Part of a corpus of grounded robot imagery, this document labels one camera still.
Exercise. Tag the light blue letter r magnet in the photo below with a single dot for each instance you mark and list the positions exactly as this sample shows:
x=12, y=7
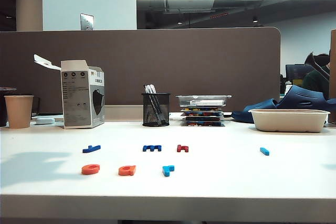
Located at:
x=166, y=171

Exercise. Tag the orange letter a magnet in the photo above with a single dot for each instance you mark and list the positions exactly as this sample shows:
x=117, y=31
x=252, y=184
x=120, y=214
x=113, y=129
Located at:
x=130, y=171

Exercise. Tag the orange letter c magnet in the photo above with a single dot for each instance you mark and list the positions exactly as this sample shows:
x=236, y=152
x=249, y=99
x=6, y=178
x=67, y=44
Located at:
x=86, y=170

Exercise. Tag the teal letter magnet tray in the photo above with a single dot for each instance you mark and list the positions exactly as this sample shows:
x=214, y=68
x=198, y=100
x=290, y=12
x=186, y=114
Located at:
x=202, y=118
x=202, y=113
x=199, y=108

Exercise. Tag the stack of clear letter boxes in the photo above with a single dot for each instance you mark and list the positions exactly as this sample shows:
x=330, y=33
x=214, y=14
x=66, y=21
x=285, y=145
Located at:
x=202, y=124

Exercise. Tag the red letter h magnet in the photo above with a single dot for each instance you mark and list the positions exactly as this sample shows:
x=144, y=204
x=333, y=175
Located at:
x=179, y=148

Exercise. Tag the dark blue letter m magnet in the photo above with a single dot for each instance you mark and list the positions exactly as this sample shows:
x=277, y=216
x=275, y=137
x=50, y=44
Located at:
x=150, y=147

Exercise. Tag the dark blue letter y magnet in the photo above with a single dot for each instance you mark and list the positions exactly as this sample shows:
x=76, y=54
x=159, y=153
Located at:
x=91, y=149

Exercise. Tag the light blue letter l magnet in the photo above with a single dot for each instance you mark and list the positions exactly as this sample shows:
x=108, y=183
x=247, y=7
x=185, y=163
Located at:
x=264, y=151

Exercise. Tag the black mesh pen holder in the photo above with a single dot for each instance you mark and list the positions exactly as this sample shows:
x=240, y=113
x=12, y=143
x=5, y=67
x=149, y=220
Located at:
x=163, y=102

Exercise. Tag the clear plastic case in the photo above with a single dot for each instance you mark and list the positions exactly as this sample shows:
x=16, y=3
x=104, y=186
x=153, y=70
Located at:
x=183, y=98

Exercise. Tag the white capped marker pen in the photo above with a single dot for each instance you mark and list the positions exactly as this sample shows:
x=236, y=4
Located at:
x=153, y=88
x=146, y=88

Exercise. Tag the brown desk partition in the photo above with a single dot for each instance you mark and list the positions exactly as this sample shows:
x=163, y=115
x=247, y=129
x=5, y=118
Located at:
x=183, y=64

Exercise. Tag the white marker inside case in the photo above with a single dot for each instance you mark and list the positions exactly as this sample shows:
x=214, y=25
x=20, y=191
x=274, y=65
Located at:
x=207, y=102

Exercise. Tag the white face mask box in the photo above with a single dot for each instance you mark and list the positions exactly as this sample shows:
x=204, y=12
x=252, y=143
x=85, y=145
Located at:
x=78, y=97

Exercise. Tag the dark blue rubber slipper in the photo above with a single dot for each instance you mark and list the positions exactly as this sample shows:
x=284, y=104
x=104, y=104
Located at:
x=260, y=104
x=302, y=97

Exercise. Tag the small white bottle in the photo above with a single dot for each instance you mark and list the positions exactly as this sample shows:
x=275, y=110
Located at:
x=288, y=87

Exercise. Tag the beige pulp food container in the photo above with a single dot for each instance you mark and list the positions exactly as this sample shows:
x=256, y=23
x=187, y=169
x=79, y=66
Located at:
x=288, y=122

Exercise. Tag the small white plastic device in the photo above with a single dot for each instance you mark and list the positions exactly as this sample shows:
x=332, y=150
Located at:
x=45, y=120

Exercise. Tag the black computer monitor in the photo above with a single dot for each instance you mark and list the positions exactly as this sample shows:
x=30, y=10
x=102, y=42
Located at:
x=295, y=72

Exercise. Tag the person in green sweater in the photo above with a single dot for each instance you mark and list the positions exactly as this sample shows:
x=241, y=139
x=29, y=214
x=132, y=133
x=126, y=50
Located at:
x=316, y=85

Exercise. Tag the brown paper cup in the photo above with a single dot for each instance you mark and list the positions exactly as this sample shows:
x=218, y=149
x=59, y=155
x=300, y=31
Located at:
x=19, y=112

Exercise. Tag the dark grey chair headrest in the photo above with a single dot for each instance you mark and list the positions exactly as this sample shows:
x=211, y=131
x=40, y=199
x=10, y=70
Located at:
x=316, y=62

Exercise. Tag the brown wooden panel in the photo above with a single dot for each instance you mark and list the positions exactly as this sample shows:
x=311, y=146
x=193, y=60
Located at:
x=333, y=77

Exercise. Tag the metal wall switch plate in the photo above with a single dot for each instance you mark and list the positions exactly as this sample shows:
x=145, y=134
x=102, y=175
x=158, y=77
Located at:
x=86, y=21

